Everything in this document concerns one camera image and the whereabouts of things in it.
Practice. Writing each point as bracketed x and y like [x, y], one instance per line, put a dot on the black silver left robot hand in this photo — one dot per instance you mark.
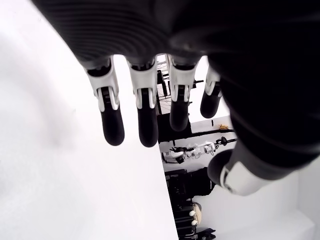
[200, 30]

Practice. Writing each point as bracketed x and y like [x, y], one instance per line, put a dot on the silver white humanoid robot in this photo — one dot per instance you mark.
[195, 151]

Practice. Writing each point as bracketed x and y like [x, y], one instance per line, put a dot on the black equipment cases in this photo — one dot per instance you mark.
[182, 185]

